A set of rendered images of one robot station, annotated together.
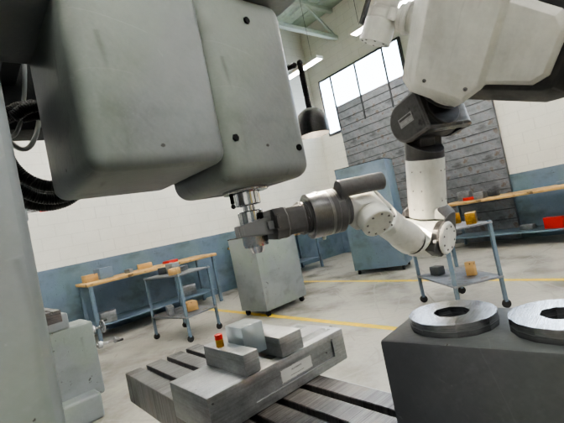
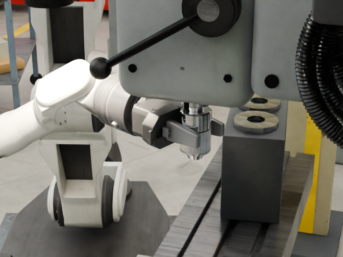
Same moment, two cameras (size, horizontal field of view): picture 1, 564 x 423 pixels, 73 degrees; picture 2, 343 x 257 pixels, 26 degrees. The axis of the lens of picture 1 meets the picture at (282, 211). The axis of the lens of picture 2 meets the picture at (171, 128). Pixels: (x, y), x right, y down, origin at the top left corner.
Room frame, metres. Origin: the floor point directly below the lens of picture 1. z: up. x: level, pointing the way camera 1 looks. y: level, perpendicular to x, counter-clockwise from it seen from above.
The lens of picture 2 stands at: (1.28, 0.90, 1.69)
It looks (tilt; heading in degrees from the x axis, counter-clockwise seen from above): 24 degrees down; 238
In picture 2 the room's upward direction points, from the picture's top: straight up
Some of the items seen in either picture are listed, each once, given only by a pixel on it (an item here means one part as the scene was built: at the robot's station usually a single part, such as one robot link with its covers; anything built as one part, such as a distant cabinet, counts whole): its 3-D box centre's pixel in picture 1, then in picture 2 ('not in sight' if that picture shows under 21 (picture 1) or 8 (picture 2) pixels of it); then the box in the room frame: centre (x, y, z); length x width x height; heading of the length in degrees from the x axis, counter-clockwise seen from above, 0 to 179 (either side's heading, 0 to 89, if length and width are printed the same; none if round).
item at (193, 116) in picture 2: (249, 213); (195, 111); (0.71, 0.06, 1.26); 0.05 x 0.05 x 0.01
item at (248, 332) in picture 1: (245, 336); not in sight; (0.79, 0.12, 1.02); 0.06 x 0.05 x 0.06; 41
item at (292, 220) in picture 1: (299, 220); (151, 114); (0.74, -0.03, 1.23); 0.13 x 0.12 x 0.10; 15
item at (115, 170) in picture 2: not in sight; (88, 192); (0.51, -0.77, 0.68); 0.21 x 0.20 x 0.13; 56
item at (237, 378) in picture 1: (263, 359); not in sight; (0.81, 0.10, 0.96); 0.35 x 0.15 x 0.11; 131
